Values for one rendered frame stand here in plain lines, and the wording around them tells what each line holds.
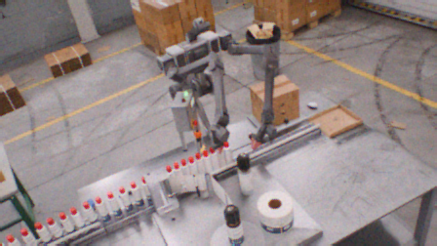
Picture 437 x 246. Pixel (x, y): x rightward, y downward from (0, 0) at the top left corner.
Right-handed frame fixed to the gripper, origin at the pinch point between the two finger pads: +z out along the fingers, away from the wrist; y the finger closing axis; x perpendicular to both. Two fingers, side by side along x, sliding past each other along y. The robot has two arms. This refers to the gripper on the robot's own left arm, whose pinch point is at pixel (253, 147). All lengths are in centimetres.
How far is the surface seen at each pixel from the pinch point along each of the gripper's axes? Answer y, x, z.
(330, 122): -1, 59, -35
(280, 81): -36, 25, -45
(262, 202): 53, -24, 9
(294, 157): 14.4, 25.2, -6.4
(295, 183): 34.7, 14.7, 2.6
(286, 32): -281, 216, -80
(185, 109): 0, -64, -14
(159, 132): -191, 38, 86
